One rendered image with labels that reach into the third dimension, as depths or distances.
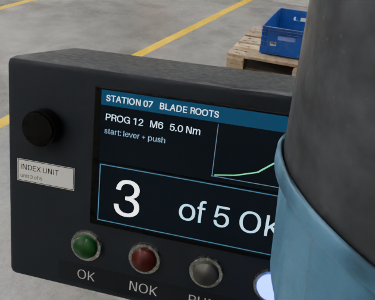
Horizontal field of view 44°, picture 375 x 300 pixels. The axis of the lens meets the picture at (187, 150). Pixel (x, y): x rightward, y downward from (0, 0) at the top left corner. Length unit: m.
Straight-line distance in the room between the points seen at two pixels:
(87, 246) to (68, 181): 0.05
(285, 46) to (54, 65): 3.35
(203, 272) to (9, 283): 1.62
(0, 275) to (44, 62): 1.66
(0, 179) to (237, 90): 2.24
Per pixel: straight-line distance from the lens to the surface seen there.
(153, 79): 0.33
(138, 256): 0.37
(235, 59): 3.68
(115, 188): 0.36
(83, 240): 0.38
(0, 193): 2.41
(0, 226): 2.21
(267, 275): 0.36
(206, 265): 0.36
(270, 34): 3.67
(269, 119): 0.32
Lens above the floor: 1.38
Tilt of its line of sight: 32 degrees down
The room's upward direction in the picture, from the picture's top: 3 degrees clockwise
